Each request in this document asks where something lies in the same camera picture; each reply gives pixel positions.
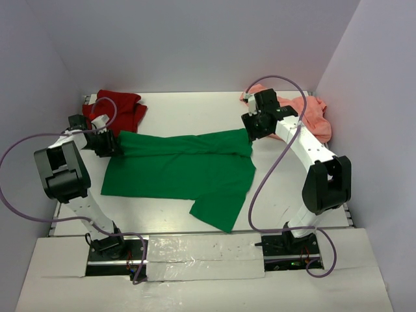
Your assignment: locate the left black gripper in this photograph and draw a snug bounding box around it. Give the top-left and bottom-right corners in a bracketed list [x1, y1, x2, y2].
[83, 129, 124, 158]

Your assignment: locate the green t shirt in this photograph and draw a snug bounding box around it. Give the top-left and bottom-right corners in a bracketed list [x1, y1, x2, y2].
[101, 129, 255, 233]

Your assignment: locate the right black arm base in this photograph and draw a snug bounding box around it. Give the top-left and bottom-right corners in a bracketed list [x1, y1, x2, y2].
[255, 231, 323, 272]

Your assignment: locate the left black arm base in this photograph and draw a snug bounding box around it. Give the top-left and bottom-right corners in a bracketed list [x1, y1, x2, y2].
[84, 233, 144, 281]

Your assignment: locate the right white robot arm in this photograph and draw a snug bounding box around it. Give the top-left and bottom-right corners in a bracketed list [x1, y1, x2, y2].
[241, 89, 352, 254]

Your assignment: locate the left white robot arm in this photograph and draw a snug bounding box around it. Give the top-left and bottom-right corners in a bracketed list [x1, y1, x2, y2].
[34, 114, 127, 259]

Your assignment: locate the red t shirt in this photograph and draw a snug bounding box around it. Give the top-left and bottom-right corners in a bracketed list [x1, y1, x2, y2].
[82, 90, 148, 137]

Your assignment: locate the salmon pink t shirt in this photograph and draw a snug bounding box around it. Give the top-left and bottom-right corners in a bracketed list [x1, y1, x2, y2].
[239, 84, 333, 144]

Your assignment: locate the silver tape sheet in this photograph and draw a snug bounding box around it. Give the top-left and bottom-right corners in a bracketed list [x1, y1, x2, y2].
[146, 233, 265, 282]

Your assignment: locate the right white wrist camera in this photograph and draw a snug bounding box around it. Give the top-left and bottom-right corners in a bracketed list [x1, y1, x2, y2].
[243, 93, 257, 114]

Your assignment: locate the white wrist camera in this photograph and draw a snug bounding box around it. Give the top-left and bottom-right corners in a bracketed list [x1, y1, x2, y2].
[89, 114, 110, 133]
[243, 93, 257, 114]

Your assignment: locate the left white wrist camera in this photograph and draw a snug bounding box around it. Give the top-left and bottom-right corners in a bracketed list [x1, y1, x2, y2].
[89, 114, 110, 133]

